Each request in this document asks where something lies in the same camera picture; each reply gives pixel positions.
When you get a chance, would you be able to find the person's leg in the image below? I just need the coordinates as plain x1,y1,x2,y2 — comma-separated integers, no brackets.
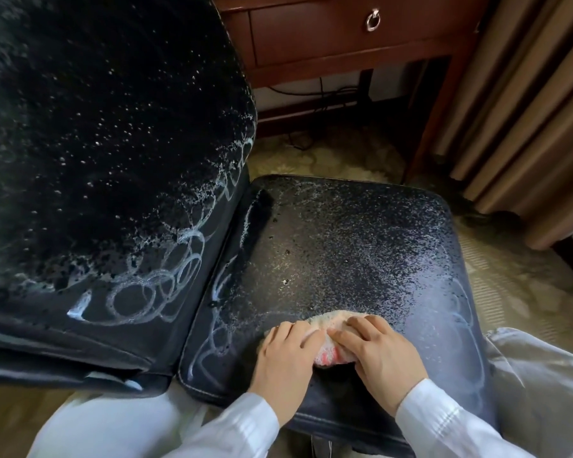
26,385,212,458
481,327,573,458

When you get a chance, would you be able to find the beige curtain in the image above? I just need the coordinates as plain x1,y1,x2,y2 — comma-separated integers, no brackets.
429,0,573,252

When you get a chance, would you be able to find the pink and yellow sponge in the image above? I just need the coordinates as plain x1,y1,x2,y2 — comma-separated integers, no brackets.
263,310,371,368

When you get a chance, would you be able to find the black leather chair seat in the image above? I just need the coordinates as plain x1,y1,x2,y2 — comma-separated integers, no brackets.
178,175,500,456

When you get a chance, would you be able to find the wooden desk drawer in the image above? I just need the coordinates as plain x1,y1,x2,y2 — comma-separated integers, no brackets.
250,0,460,63

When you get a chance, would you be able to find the black cable bundle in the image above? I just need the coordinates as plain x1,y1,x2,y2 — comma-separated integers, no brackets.
266,77,364,151

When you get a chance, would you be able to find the person's right forearm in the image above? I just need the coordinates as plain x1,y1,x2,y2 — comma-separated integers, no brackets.
394,378,539,458

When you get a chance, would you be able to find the person's left leg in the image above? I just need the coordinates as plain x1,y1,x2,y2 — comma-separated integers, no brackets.
26,385,212,458

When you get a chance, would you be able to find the person's left hand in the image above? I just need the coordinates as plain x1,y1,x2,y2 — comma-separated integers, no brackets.
248,321,326,428

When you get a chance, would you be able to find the dark wooden desk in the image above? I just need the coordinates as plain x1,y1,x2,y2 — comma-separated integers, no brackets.
212,0,492,184

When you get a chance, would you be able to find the black leather chair backrest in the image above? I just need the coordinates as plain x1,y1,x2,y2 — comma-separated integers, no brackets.
0,0,258,394

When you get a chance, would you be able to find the person's left forearm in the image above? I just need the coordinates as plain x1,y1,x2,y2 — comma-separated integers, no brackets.
160,392,282,458

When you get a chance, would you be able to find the person's right hand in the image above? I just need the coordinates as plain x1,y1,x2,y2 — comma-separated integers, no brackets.
327,314,430,417

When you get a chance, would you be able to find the person's right leg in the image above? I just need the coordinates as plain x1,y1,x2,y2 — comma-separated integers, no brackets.
481,327,573,458

